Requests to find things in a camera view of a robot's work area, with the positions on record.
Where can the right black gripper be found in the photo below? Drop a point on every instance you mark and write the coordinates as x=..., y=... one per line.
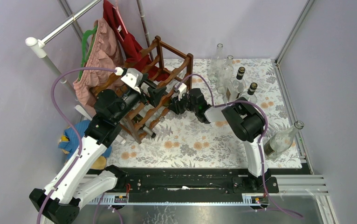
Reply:
x=175, y=106

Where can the green clothes hanger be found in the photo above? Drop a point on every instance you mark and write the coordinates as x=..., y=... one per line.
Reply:
x=88, y=40

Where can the brown wooden wine rack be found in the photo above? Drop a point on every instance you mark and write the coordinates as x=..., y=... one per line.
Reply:
x=170, y=65

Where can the clear round bottle back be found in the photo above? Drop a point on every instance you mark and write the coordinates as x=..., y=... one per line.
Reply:
x=224, y=74

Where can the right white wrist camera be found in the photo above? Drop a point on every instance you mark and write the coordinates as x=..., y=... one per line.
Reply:
x=181, y=89

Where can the pink hanging garment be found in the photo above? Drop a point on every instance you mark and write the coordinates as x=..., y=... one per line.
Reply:
x=105, y=53

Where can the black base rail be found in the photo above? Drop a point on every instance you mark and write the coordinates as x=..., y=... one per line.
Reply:
x=229, y=180

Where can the clear tall bottle back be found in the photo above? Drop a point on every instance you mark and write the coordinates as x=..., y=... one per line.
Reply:
x=215, y=64

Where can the clear bottle black cap front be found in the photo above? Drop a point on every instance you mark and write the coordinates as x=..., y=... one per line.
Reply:
x=249, y=95

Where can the green wine bottle silver neck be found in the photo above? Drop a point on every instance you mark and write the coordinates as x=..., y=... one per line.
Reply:
x=167, y=101

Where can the blue cloth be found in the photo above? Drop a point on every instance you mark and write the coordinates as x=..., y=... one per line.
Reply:
x=70, y=133

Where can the floral tablecloth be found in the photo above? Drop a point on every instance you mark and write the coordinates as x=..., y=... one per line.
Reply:
x=182, y=141

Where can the white slotted cable duct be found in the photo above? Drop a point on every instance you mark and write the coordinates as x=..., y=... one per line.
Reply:
x=182, y=197

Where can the yellow cloth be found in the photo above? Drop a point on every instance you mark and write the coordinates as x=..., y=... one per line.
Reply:
x=99, y=162

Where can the clear bottle dark label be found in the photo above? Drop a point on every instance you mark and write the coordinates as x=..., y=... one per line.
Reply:
x=281, y=141

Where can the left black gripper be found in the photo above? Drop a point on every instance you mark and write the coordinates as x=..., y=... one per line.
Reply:
x=154, y=95

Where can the clear bottle black cap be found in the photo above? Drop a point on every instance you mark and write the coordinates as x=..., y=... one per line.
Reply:
x=235, y=86
x=249, y=95

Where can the green wine bottle brown label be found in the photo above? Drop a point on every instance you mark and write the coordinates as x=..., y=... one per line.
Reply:
x=147, y=130

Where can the red hanging garment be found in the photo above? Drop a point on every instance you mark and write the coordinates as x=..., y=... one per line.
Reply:
x=127, y=41

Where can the clear bottle black cap rear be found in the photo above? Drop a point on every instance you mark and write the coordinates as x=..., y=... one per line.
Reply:
x=235, y=86

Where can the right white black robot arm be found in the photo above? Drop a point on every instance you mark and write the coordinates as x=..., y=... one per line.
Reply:
x=243, y=118

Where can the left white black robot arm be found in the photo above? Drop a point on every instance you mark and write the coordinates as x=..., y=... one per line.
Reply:
x=61, y=200

